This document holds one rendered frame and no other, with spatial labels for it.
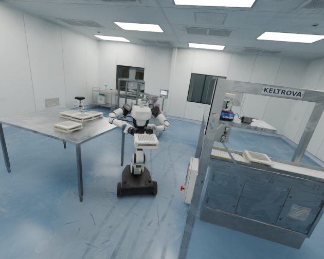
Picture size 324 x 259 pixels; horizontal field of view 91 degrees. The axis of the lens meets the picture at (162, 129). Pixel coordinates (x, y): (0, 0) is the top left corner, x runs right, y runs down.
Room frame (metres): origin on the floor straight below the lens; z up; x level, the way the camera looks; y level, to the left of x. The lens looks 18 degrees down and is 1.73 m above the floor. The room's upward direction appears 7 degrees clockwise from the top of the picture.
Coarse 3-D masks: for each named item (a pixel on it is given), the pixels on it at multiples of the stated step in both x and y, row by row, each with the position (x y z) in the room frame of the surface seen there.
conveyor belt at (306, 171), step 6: (216, 150) 1.81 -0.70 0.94; (222, 156) 1.66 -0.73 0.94; (228, 156) 1.68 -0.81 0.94; (234, 156) 1.70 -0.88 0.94; (240, 156) 1.72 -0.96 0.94; (276, 162) 1.67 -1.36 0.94; (282, 168) 1.55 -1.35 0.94; (288, 168) 1.57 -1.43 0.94; (294, 168) 1.59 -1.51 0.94; (300, 168) 1.61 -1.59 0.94; (306, 168) 1.62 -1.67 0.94; (288, 174) 1.44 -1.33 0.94; (306, 174) 1.48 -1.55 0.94; (312, 174) 1.50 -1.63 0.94; (318, 174) 1.51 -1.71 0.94
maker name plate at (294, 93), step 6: (264, 90) 0.90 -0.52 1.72; (270, 90) 0.89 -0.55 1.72; (276, 90) 0.88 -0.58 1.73; (282, 90) 0.88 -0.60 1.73; (288, 90) 0.87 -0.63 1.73; (294, 90) 0.87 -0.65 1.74; (300, 90) 0.86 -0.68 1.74; (282, 96) 0.88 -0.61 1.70; (288, 96) 0.87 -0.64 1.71; (294, 96) 0.87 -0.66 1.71; (300, 96) 0.86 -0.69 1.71
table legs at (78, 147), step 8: (0, 128) 2.08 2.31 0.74; (0, 136) 2.07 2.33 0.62; (64, 144) 3.05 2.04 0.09; (80, 144) 1.70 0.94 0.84; (80, 152) 1.70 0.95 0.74; (8, 160) 2.09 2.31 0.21; (80, 160) 1.69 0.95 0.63; (8, 168) 2.08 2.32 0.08; (80, 168) 1.69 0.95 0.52; (80, 176) 1.68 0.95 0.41; (80, 184) 1.67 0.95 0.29; (80, 192) 1.67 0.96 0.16; (80, 200) 1.68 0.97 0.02
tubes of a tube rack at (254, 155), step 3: (249, 153) 1.66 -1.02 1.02; (252, 153) 1.68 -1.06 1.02; (255, 153) 1.68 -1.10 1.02; (258, 153) 1.69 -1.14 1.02; (252, 156) 1.58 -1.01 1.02; (255, 156) 1.59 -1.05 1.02; (258, 156) 1.60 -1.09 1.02; (261, 156) 1.63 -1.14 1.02; (264, 156) 1.63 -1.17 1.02; (261, 159) 1.53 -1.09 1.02; (264, 159) 1.54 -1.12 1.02; (267, 159) 1.55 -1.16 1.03; (255, 162) 1.55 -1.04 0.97; (258, 162) 1.54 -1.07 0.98
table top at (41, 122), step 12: (60, 108) 3.02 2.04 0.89; (0, 120) 2.02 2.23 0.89; (12, 120) 2.08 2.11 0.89; (24, 120) 2.14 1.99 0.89; (36, 120) 2.20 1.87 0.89; (48, 120) 2.26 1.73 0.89; (60, 120) 2.33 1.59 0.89; (72, 120) 2.40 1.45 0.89; (96, 120) 2.56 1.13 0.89; (108, 120) 2.64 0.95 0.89; (120, 120) 2.74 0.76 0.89; (36, 132) 1.83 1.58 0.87; (48, 132) 1.84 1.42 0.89; (60, 132) 1.88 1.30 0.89; (72, 132) 1.93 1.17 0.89; (84, 132) 1.98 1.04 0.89; (96, 132) 2.04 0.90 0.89
